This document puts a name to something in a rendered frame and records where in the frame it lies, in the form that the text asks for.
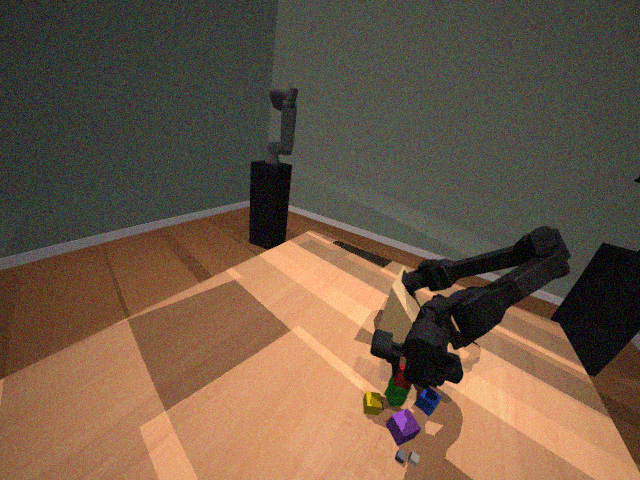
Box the purple block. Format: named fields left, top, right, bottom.
left=387, top=409, right=421, bottom=447

